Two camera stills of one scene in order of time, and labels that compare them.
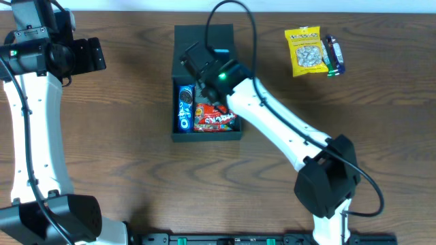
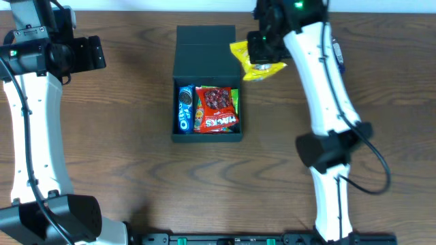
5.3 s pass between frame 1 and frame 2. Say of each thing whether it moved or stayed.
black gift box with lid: stayed
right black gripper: moved
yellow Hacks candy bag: moved
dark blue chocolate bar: stayed
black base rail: stayed
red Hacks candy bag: moved
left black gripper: stayed
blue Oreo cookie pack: stayed
